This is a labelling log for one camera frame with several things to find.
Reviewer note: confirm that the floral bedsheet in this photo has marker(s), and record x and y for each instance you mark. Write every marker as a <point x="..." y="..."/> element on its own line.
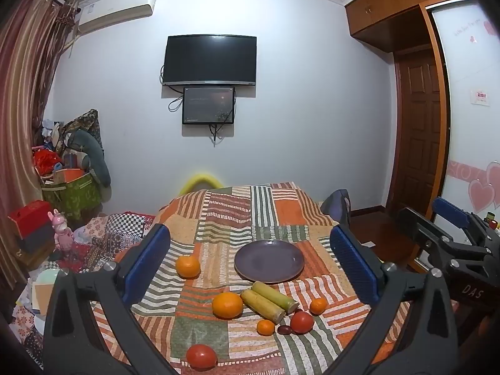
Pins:
<point x="97" y="230"/>

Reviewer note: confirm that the camouflage cushion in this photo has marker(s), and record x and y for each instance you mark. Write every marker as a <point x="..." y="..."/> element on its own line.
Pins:
<point x="84" y="123"/>

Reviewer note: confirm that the small tangerine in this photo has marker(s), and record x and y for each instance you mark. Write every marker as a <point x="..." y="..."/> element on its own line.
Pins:
<point x="265" y="327"/>
<point x="318" y="306"/>

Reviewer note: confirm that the red box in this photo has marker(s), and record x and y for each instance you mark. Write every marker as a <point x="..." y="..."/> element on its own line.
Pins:
<point x="29" y="216"/>

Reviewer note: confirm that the green sugarcane piece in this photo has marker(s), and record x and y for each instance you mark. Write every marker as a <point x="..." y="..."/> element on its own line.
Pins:
<point x="275" y="296"/>
<point x="261" y="305"/>

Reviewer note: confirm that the white air conditioner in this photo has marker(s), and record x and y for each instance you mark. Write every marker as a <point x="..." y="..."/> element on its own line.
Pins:
<point x="117" y="7"/>

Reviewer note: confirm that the small black wall monitor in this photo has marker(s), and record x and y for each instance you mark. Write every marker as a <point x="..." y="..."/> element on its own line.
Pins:
<point x="208" y="105"/>

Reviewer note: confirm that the pink toy figure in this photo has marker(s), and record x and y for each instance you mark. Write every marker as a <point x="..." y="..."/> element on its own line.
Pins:
<point x="62" y="232"/>

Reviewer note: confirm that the red tomato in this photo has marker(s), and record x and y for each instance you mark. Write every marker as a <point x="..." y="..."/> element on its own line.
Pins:
<point x="301" y="322"/>
<point x="201" y="356"/>

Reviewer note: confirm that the wooden overhead cabinet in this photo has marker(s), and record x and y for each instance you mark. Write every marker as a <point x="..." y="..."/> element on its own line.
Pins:
<point x="402" y="4"/>

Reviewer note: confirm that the white heart-print sliding door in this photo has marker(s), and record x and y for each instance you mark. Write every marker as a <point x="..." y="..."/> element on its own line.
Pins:
<point x="468" y="86"/>

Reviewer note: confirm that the striped pink curtain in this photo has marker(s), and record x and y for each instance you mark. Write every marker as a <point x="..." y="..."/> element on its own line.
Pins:
<point x="27" y="105"/>

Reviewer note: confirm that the red plastic bag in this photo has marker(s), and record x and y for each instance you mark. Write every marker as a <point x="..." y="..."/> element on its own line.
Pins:
<point x="47" y="161"/>

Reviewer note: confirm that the black wall television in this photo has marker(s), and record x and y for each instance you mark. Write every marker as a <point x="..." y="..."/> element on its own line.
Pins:
<point x="209" y="59"/>

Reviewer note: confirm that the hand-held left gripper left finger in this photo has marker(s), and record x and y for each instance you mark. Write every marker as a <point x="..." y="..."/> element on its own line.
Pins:
<point x="151" y="256"/>

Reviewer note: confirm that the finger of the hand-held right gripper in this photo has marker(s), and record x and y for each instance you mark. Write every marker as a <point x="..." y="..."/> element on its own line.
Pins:
<point x="414" y="223"/>
<point x="449" y="208"/>

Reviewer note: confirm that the red white door label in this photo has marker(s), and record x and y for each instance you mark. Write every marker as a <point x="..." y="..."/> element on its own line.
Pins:
<point x="481" y="97"/>

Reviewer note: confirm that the blue chair back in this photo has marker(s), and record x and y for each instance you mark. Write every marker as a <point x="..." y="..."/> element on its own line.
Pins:
<point x="338" y="203"/>

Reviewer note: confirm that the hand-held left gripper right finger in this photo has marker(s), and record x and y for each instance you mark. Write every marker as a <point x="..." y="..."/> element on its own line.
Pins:
<point x="351" y="265"/>

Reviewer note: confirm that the large orange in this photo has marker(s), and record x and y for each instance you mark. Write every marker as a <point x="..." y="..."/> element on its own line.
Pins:
<point x="227" y="305"/>
<point x="188" y="266"/>

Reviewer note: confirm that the purple round plate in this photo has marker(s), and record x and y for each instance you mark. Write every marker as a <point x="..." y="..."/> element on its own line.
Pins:
<point x="269" y="261"/>

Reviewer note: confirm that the brown wooden door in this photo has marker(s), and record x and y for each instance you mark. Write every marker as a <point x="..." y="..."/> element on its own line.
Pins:
<point x="420" y="132"/>

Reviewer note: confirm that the green fabric storage box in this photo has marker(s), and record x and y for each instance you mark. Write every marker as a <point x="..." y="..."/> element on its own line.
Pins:
<point x="72" y="197"/>

